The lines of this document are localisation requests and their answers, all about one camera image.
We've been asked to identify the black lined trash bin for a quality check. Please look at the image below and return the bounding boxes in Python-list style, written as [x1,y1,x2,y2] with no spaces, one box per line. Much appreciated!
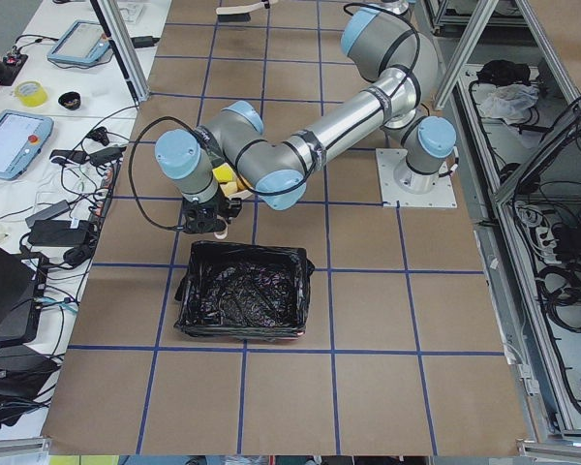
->
[174,240,315,340]

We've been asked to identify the upper teach pendant tablet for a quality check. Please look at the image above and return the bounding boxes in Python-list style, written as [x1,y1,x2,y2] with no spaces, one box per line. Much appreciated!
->
[46,19,110,69]

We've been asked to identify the lower teach pendant tablet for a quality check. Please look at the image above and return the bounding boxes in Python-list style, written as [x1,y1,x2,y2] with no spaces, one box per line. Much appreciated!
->
[0,109,54,180]

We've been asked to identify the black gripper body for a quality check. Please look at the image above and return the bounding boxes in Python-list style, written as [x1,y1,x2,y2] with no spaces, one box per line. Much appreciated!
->
[182,195,219,234]

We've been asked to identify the yellow tape roll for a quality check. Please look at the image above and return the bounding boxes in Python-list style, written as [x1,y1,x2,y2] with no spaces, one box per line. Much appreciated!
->
[14,80,48,108]

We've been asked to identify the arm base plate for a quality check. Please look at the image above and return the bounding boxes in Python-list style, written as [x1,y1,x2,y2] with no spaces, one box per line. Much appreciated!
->
[376,148,458,209]

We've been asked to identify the coiled black cables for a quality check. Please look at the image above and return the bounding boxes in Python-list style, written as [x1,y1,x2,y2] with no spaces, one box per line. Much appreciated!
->
[535,265,581,335]

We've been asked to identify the black laptop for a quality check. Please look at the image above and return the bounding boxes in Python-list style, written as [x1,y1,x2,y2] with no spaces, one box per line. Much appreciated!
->
[0,247,48,347]

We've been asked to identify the yellow sponge piece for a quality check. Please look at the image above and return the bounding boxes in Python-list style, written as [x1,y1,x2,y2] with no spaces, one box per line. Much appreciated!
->
[213,164,238,197]

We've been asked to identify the black power adapter brick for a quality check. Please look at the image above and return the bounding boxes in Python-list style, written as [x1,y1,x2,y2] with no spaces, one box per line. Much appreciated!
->
[28,220,94,247]

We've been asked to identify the beige hand brush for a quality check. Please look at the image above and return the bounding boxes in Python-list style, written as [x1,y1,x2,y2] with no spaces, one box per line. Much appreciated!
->
[216,0,277,23]

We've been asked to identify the aluminium frame post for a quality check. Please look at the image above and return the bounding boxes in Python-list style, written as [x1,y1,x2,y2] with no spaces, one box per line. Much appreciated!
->
[90,0,149,105]

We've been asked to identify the white crumpled cloth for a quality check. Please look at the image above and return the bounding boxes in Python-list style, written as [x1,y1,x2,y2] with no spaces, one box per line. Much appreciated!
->
[478,84,539,124]

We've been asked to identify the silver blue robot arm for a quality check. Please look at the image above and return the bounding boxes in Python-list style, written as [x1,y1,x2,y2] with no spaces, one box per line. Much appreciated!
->
[154,4,456,234]

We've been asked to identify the teach pendant tablet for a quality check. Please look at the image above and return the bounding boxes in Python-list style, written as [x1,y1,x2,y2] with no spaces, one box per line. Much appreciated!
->
[0,109,54,180]
[46,19,110,69]

